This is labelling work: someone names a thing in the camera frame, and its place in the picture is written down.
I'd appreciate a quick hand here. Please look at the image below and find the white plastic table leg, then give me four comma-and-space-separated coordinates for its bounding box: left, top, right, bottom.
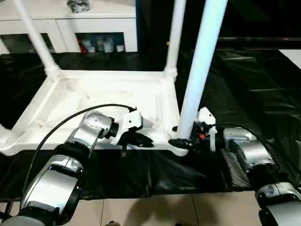
164, 0, 187, 80
0, 122, 15, 145
13, 0, 64, 81
176, 0, 229, 140

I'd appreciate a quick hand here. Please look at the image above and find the black glossy mat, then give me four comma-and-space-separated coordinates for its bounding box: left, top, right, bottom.
0, 48, 301, 201

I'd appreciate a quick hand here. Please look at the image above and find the black horizontal bar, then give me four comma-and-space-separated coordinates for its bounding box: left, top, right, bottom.
217, 36, 301, 43

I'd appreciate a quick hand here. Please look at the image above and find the white glass-door cabinet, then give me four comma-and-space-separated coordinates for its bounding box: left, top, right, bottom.
0, 0, 139, 54

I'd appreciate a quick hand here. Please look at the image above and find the black backdrop cloth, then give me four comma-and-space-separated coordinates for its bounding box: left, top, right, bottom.
135, 0, 301, 51

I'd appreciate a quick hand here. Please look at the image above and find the dark object on cabinet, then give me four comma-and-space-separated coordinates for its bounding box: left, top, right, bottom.
66, 0, 92, 13

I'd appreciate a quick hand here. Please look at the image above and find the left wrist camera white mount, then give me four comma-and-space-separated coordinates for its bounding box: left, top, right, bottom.
109, 109, 143, 146

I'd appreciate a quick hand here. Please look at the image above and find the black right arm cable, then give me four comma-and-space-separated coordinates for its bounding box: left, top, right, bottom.
206, 121, 301, 187

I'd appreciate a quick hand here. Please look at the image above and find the black metal table frame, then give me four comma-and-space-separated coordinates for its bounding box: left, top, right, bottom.
0, 199, 15, 220

